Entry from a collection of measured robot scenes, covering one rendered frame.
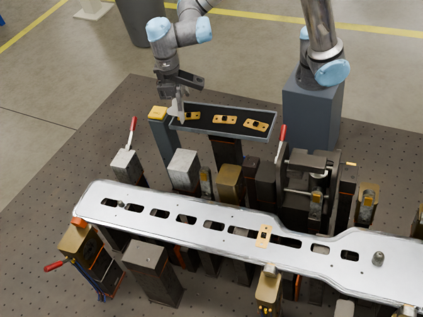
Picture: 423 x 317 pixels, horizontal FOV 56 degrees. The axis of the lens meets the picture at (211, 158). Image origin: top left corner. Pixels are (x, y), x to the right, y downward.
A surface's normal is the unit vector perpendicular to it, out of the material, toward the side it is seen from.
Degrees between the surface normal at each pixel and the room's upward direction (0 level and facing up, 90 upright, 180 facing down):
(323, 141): 90
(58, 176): 0
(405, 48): 0
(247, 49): 0
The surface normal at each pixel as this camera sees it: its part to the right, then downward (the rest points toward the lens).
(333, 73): 0.18, 0.80
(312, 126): -0.45, 0.72
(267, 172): -0.15, -0.65
